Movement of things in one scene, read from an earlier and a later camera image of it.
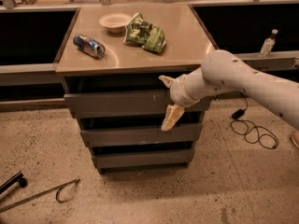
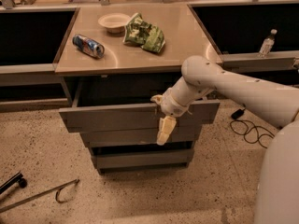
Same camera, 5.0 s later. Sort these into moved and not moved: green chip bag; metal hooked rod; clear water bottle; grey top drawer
Moved: grey top drawer
Not moved: clear water bottle; green chip bag; metal hooked rod
